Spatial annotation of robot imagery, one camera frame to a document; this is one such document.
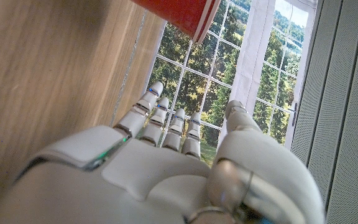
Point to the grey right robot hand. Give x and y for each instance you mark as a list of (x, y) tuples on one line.
[(135, 186)]

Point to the red paper cup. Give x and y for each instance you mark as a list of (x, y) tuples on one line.
[(182, 14)]

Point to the grey perforated wall panel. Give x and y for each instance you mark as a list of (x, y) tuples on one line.
[(337, 109)]

